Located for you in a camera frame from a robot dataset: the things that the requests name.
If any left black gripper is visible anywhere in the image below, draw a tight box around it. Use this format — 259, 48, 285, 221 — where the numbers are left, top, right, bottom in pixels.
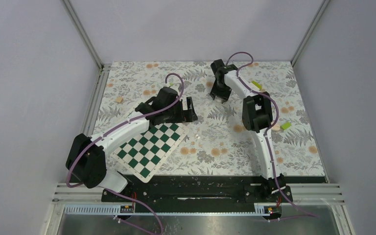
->
164, 97, 197, 123

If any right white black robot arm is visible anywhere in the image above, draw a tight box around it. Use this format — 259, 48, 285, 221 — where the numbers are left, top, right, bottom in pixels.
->
210, 59, 285, 202

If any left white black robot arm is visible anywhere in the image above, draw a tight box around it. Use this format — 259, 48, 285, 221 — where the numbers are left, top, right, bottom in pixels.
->
66, 87, 198, 201

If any lime green block far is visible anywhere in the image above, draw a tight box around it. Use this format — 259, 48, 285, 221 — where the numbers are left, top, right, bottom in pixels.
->
252, 80, 262, 90

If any floral patterned table mat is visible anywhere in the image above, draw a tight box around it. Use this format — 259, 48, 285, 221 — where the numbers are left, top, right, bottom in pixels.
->
94, 62, 326, 176

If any green white chessboard mat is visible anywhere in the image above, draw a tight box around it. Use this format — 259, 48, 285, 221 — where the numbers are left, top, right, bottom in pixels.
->
106, 123, 189, 183

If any tan wooden block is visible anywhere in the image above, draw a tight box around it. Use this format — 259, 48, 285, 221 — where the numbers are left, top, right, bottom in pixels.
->
115, 96, 124, 103

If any beige round block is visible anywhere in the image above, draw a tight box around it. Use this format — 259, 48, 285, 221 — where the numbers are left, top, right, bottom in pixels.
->
271, 124, 281, 132

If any lime green block right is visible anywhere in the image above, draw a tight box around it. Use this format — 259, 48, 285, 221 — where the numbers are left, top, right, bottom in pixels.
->
280, 122, 292, 130

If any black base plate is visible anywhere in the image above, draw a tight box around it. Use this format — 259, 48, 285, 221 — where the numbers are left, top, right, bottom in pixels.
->
69, 175, 327, 214

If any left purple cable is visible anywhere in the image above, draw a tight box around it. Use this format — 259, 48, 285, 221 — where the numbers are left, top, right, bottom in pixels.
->
65, 73, 186, 235

